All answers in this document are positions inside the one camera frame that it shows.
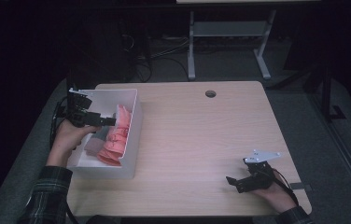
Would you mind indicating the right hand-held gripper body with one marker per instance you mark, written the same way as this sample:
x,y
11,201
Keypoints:
x,y
260,177

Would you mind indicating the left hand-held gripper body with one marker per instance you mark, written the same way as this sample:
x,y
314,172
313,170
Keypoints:
x,y
81,115

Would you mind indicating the pink ski glove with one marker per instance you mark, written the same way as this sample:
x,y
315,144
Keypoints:
x,y
114,146
123,117

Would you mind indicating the white box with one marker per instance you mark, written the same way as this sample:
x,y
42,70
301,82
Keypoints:
x,y
133,140

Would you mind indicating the person's right hand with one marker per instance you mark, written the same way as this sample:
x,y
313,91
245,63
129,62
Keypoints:
x,y
277,194

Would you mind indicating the person's left hand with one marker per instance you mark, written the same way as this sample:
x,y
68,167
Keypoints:
x,y
66,141

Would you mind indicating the gray metal stand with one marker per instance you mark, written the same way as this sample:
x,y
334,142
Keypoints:
x,y
229,29

